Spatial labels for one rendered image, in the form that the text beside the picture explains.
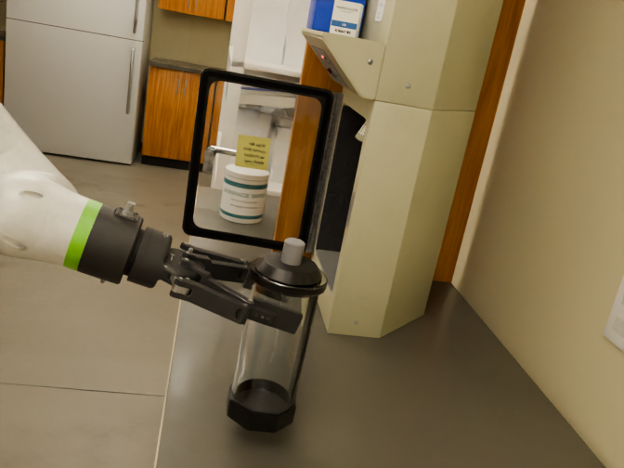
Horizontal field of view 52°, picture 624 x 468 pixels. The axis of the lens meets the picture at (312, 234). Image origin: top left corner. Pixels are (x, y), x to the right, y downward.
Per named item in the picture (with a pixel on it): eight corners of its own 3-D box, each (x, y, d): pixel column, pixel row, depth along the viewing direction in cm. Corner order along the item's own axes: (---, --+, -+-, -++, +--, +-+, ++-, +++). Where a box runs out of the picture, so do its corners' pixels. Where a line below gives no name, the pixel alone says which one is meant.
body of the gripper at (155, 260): (140, 238, 78) (212, 263, 80) (148, 216, 86) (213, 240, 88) (120, 291, 80) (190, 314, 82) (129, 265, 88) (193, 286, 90)
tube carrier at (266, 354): (293, 388, 99) (322, 262, 93) (300, 431, 89) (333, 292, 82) (224, 380, 97) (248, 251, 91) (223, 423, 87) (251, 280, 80)
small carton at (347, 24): (357, 38, 123) (363, 6, 121) (355, 37, 118) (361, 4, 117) (331, 32, 124) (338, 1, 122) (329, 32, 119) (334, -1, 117)
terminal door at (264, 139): (305, 254, 156) (335, 90, 144) (181, 234, 154) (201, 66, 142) (305, 253, 157) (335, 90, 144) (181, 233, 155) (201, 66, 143)
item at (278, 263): (314, 277, 92) (324, 235, 90) (322, 305, 84) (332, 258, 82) (252, 267, 91) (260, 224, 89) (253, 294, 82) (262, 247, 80)
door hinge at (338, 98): (311, 253, 157) (342, 93, 145) (313, 256, 155) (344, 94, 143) (305, 252, 157) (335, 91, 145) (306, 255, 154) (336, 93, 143)
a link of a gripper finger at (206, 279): (186, 256, 84) (180, 258, 82) (257, 297, 81) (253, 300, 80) (175, 281, 85) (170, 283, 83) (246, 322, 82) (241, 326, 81)
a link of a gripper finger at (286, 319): (253, 295, 82) (253, 298, 81) (303, 313, 84) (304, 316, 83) (244, 315, 83) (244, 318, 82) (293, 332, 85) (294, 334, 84)
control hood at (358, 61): (344, 82, 145) (352, 36, 142) (375, 100, 114) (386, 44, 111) (293, 73, 143) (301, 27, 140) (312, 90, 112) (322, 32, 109)
